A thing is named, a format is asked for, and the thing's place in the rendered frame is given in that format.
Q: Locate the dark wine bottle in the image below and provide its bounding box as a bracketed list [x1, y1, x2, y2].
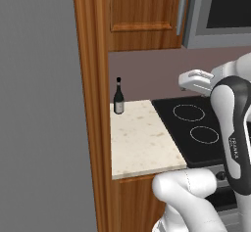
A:
[113, 76, 126, 116]

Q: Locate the black hob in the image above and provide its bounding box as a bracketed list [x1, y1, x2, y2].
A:
[151, 95, 227, 169]

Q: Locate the grey cupboard door handle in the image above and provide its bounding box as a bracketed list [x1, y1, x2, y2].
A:
[176, 0, 190, 36]

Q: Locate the tall wooden cabinet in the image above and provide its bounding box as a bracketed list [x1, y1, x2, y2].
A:
[71, 0, 122, 232]

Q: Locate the wooden wall cupboard door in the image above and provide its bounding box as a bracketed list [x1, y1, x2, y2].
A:
[107, 0, 191, 53]

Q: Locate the grey microwave oven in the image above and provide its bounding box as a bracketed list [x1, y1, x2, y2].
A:
[181, 0, 251, 50]

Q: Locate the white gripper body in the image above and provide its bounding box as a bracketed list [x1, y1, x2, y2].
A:
[177, 69, 216, 97]

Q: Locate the wooden base cupboard door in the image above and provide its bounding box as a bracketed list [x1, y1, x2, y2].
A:
[118, 173, 169, 232]

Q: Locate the black oven knob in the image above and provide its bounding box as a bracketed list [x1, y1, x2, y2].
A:
[216, 170, 227, 181]

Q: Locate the grey oven front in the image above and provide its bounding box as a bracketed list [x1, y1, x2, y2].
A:
[205, 163, 251, 232]

